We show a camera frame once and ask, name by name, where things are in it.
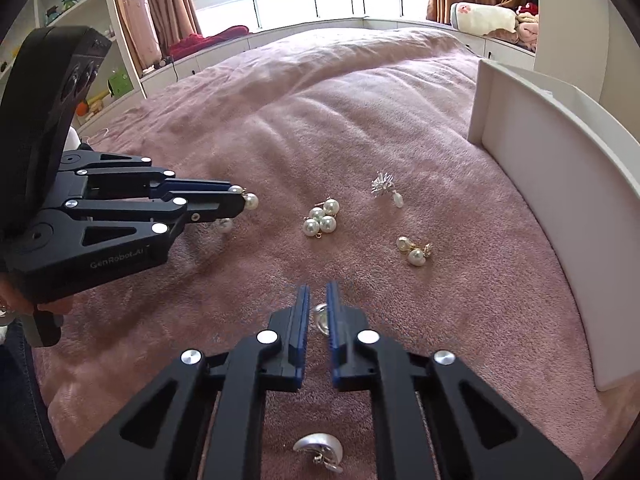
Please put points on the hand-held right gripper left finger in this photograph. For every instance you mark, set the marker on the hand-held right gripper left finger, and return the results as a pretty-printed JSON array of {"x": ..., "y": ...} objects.
[{"x": 301, "y": 312}]

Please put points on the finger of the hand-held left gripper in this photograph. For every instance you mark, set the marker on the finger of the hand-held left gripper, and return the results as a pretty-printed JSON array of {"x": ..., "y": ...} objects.
[
  {"x": 200, "y": 186},
  {"x": 210, "y": 206}
]

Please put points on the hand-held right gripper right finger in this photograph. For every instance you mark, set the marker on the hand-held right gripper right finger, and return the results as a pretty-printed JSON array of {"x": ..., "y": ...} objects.
[{"x": 332, "y": 312}]

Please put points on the silver shell earring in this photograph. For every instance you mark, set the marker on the silver shell earring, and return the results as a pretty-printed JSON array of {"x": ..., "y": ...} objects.
[
  {"x": 315, "y": 445},
  {"x": 320, "y": 317}
]

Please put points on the double pearl earring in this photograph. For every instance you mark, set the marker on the double pearl earring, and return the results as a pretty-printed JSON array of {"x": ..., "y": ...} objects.
[
  {"x": 327, "y": 224},
  {"x": 330, "y": 206},
  {"x": 250, "y": 202}
]

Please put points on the person's left hand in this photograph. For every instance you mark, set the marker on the person's left hand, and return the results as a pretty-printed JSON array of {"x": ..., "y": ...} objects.
[{"x": 10, "y": 301}]

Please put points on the orange toy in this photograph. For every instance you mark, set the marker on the orange toy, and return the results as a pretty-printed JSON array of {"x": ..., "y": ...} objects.
[{"x": 83, "y": 108}]

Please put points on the green toy box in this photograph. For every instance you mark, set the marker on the green toy box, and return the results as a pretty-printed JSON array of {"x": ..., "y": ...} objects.
[{"x": 120, "y": 83}]

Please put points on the white bookshelf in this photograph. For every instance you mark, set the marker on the white bookshelf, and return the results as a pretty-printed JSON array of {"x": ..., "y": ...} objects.
[{"x": 75, "y": 20}]

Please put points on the gold rimmed pearl earring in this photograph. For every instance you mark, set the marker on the gold rimmed pearl earring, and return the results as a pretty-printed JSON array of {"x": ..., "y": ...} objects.
[
  {"x": 416, "y": 257},
  {"x": 403, "y": 243}
]

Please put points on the pink plush blanket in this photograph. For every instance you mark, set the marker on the pink plush blanket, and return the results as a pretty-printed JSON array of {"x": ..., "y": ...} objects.
[{"x": 300, "y": 110}]

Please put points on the pink suitcase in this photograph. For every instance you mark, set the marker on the pink suitcase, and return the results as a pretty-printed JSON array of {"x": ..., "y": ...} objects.
[{"x": 141, "y": 30}]

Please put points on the silver crystal drop earring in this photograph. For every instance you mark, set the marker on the silver crystal drop earring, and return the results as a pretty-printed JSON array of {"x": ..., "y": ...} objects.
[{"x": 384, "y": 184}]

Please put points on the red cushion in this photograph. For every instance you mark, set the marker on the red cushion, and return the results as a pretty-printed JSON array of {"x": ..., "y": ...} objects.
[{"x": 205, "y": 41}]

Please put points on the white storage box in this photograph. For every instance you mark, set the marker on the white storage box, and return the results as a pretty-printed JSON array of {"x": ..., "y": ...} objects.
[{"x": 560, "y": 200}]

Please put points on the person's dark jeans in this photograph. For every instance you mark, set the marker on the person's dark jeans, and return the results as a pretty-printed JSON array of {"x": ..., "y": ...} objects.
[{"x": 20, "y": 410}]

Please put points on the pink folded blanket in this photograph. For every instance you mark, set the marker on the pink folded blanket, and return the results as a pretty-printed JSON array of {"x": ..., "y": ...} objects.
[{"x": 527, "y": 32}]

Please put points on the red plush toy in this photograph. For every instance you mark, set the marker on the red plush toy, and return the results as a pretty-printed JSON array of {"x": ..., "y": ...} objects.
[{"x": 528, "y": 9}]

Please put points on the white curved panel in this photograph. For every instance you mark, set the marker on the white curved panel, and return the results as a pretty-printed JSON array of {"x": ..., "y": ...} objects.
[{"x": 570, "y": 15}]

